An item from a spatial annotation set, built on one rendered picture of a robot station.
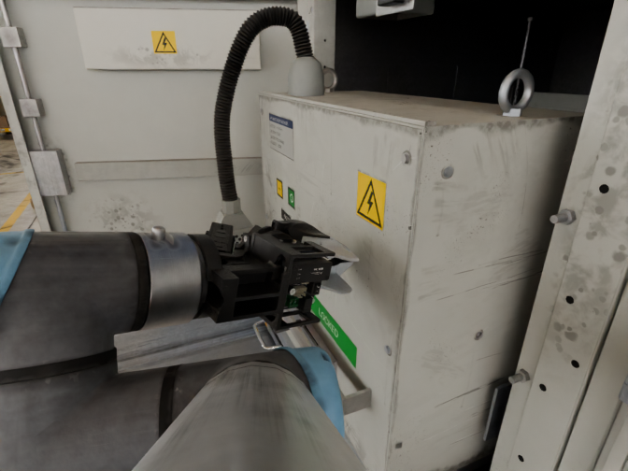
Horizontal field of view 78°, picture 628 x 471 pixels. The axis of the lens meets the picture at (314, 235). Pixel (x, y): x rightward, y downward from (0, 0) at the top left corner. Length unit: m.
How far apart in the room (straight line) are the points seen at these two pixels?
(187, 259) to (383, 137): 0.21
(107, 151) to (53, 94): 0.15
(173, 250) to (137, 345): 0.67
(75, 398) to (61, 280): 0.07
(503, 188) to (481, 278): 0.10
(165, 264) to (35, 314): 0.08
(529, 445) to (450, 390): 0.10
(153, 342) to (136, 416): 0.70
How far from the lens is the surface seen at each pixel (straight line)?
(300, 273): 0.34
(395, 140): 0.37
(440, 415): 0.55
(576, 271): 0.44
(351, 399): 0.51
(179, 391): 0.27
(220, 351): 0.94
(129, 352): 0.97
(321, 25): 0.89
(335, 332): 0.57
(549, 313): 0.47
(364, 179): 0.42
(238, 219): 0.76
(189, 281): 0.30
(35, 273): 0.28
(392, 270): 0.40
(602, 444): 0.50
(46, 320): 0.28
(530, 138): 0.43
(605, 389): 0.46
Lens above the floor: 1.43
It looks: 23 degrees down
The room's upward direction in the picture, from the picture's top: straight up
